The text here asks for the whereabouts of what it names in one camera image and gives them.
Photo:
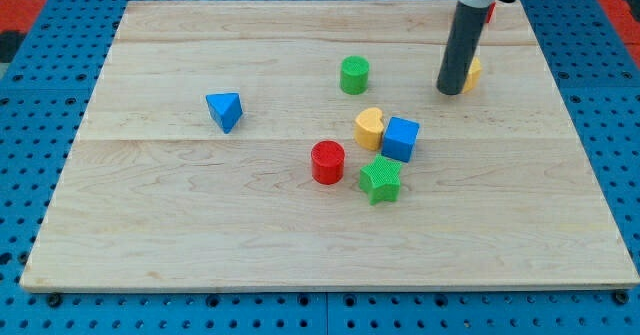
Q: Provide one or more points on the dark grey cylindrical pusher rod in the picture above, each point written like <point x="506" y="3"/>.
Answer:
<point x="466" y="28"/>

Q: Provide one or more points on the yellow hexagon block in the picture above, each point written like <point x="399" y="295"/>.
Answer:
<point x="473" y="76"/>

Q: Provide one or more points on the red star block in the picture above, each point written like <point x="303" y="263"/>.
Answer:
<point x="490" y="13"/>

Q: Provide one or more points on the green star block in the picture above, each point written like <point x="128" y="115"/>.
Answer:
<point x="380" y="180"/>

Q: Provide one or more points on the green cylinder block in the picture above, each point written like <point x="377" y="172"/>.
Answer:
<point x="354" y="72"/>

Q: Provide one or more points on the blue cube block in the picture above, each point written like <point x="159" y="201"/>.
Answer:
<point x="399" y="139"/>

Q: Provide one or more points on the yellow heart block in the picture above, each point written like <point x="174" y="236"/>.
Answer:
<point x="369" y="128"/>

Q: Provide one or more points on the wooden board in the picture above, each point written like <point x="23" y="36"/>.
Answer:
<point x="154" y="197"/>

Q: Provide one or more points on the red cylinder block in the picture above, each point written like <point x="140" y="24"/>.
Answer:
<point x="327" y="162"/>

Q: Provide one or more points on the blue triangle block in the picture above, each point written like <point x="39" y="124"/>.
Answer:
<point x="225" y="109"/>

